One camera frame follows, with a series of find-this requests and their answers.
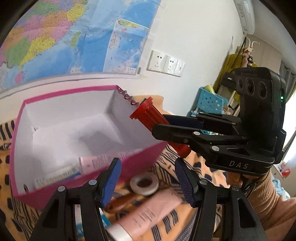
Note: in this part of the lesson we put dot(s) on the clear white tube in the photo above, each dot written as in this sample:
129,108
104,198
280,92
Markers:
57,175

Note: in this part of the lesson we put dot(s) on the blue perforated plastic basket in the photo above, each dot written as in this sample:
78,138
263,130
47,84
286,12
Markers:
208,102

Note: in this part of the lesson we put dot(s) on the yellow hanging garment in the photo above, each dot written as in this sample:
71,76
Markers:
231,62

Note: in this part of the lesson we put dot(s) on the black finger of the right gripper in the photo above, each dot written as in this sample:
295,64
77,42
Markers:
217,123
198,138

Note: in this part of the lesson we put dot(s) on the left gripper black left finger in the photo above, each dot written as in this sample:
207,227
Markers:
57,221

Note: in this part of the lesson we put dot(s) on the white wall socket panel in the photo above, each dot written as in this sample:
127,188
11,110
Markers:
163,63

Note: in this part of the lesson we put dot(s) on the blue white medicine box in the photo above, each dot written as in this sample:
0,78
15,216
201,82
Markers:
78,221

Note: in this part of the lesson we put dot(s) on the orange knit sleeve forearm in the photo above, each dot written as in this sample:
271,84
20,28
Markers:
276,215

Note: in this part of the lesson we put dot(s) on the pink cardboard box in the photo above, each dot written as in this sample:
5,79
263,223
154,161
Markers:
56,129

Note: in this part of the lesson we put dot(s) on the brown wooden object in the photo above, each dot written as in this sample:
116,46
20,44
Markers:
118,204

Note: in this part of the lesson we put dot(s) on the colourful wall map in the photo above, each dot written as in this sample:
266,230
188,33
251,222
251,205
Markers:
69,37

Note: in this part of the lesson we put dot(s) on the white tape roll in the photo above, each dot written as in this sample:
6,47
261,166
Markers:
144,184

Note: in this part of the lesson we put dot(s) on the small pink tube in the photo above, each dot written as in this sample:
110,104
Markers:
94,163

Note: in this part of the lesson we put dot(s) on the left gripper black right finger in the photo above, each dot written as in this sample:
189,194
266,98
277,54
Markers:
239,220

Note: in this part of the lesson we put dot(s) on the orange patterned blanket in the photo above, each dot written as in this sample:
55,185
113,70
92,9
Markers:
20,219

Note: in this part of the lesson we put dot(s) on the pink cosmetic tube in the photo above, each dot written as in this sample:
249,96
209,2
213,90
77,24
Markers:
159,208

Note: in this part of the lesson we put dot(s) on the white air conditioner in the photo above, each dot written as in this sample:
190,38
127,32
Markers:
246,15

